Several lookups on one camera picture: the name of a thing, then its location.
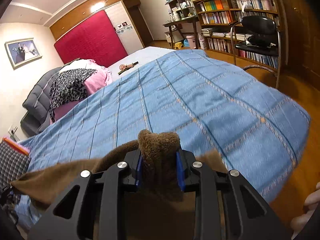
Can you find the pink blanket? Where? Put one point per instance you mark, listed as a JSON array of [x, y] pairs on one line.
[[94, 83]]

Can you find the brown fleece pants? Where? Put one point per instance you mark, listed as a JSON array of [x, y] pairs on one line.
[[158, 209]]

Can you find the person's hand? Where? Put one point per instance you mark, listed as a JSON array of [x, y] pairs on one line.
[[311, 203]]

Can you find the pink waste bin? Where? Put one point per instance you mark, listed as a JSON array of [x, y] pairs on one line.
[[192, 41]]

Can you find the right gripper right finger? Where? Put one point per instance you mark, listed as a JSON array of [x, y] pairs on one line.
[[227, 206]]

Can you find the grey upholstered headboard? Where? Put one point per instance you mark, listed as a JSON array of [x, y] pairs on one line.
[[37, 104]]

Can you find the blue patterned bedspread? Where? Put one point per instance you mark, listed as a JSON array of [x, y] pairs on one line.
[[210, 104]]

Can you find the framed wedding photo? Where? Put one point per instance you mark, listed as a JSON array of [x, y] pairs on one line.
[[22, 52]]

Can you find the hair dryer on bed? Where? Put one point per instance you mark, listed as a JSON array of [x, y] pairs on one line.
[[125, 67]]

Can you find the wall power outlet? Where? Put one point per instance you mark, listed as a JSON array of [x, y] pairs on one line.
[[12, 130]]

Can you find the wooden bookshelf with books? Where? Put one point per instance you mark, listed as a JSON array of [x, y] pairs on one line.
[[224, 32]]

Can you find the white mattress sheet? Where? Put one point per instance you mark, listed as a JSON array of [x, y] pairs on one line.
[[142, 56]]

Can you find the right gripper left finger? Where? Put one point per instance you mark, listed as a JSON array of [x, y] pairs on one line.
[[91, 200]]

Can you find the wooden desk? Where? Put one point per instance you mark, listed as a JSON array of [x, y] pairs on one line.
[[179, 25]]

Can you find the black chair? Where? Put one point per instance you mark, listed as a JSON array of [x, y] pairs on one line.
[[265, 42]]

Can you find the red padded wall panel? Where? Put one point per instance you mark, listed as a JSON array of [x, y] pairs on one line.
[[95, 38]]

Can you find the leopard print cloth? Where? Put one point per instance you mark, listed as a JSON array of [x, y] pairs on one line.
[[68, 87]]

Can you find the small desktop shelf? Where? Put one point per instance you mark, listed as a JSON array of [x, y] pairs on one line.
[[180, 9]]

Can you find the plaid cloth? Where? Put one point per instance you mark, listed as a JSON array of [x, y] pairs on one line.
[[13, 164]]

